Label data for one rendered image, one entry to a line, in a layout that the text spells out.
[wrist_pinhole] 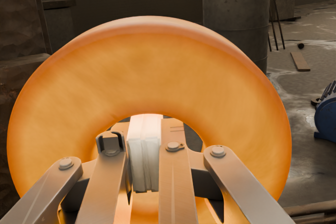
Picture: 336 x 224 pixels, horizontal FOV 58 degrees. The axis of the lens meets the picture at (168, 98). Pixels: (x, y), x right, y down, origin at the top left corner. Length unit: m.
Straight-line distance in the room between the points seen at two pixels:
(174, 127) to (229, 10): 2.47
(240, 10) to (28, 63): 2.27
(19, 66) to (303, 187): 1.44
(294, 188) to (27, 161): 1.53
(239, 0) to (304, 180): 1.50
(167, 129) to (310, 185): 1.55
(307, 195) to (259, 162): 1.45
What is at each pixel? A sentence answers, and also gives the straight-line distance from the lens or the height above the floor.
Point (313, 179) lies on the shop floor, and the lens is 1.74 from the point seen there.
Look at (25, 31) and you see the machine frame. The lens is 0.51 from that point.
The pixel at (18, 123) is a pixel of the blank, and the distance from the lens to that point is 0.17.
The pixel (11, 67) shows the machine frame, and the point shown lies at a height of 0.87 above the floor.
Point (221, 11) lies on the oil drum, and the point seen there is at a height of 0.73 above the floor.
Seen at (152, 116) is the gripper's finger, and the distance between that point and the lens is 0.15.
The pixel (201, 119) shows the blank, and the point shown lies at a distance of 0.15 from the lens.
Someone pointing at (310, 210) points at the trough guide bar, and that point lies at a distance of 0.42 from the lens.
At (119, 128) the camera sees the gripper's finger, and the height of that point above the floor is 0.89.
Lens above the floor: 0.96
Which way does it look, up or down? 20 degrees down
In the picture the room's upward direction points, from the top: 4 degrees counter-clockwise
